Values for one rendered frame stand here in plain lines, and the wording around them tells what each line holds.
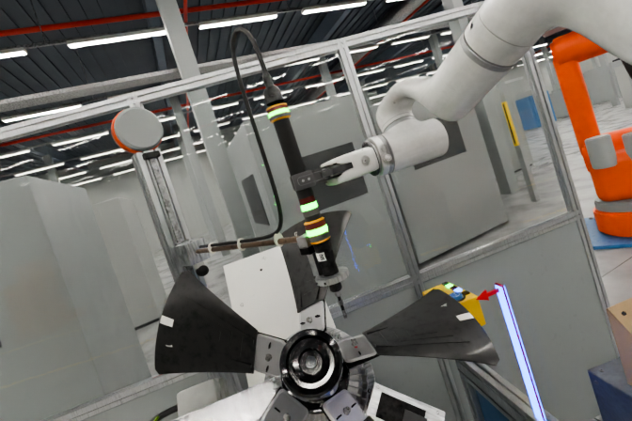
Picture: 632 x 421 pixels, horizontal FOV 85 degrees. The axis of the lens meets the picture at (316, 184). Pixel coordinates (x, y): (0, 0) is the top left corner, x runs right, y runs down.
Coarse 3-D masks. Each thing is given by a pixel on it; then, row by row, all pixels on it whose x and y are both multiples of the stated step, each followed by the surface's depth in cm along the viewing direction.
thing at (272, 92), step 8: (264, 80) 68; (272, 80) 68; (272, 88) 67; (264, 96) 68; (272, 96) 67; (280, 96) 68; (272, 104) 71; (328, 240) 69; (320, 248) 68; (328, 248) 69; (320, 256) 69; (328, 256) 68; (320, 264) 69; (328, 264) 69; (336, 264) 70; (328, 272) 69; (336, 272) 69; (336, 288) 69
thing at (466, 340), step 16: (416, 304) 81; (432, 304) 79; (384, 320) 79; (400, 320) 76; (416, 320) 75; (432, 320) 73; (448, 320) 73; (464, 320) 72; (368, 336) 73; (384, 336) 71; (400, 336) 70; (416, 336) 69; (432, 336) 69; (448, 336) 69; (464, 336) 68; (480, 336) 68; (384, 352) 66; (400, 352) 66; (416, 352) 66; (432, 352) 65; (448, 352) 65; (464, 352) 65; (480, 352) 65; (496, 352) 65
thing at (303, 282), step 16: (336, 224) 84; (336, 240) 81; (288, 256) 89; (304, 256) 85; (336, 256) 78; (288, 272) 88; (304, 272) 82; (304, 288) 80; (320, 288) 76; (304, 304) 78
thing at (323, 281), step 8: (296, 240) 73; (304, 240) 71; (304, 248) 71; (312, 248) 71; (312, 256) 71; (312, 264) 71; (312, 272) 72; (320, 272) 71; (344, 272) 68; (320, 280) 68; (328, 280) 67; (336, 280) 67
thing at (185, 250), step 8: (184, 240) 118; (192, 240) 118; (200, 240) 112; (176, 248) 114; (184, 248) 109; (192, 248) 110; (200, 248) 112; (184, 256) 110; (192, 256) 110; (200, 256) 111; (208, 256) 113; (184, 264) 112; (192, 264) 109
